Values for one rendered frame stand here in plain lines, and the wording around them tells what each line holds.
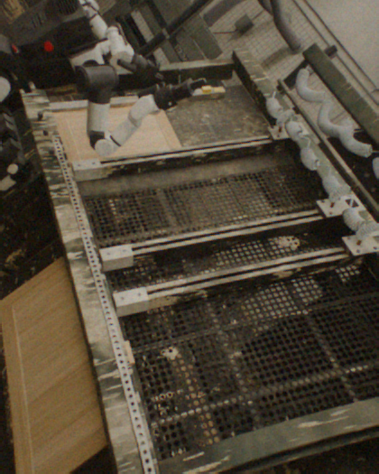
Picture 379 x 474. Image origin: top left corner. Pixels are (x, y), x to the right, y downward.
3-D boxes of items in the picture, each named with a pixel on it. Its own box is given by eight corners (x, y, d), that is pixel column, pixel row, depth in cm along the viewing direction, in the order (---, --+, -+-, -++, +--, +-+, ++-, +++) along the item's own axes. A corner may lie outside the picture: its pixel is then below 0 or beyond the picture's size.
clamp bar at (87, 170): (70, 170, 277) (68, 129, 260) (295, 138, 313) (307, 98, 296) (75, 184, 271) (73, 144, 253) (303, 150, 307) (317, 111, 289)
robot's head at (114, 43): (106, 55, 253) (126, 49, 254) (97, 32, 254) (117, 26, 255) (108, 62, 259) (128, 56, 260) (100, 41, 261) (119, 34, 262)
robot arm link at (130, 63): (126, 64, 311) (108, 54, 303) (139, 51, 305) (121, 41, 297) (129, 81, 305) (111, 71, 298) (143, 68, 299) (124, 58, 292)
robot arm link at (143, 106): (154, 104, 243) (132, 127, 247) (162, 106, 251) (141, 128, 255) (144, 92, 244) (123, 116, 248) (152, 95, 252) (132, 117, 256)
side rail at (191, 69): (41, 90, 326) (39, 72, 318) (227, 73, 360) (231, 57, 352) (43, 97, 322) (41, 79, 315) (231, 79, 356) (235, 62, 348)
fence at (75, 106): (50, 109, 306) (49, 103, 303) (221, 92, 335) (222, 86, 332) (51, 116, 303) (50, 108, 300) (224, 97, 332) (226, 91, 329)
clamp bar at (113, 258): (97, 257, 243) (97, 217, 226) (346, 209, 279) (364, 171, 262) (104, 275, 236) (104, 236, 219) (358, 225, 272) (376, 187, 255)
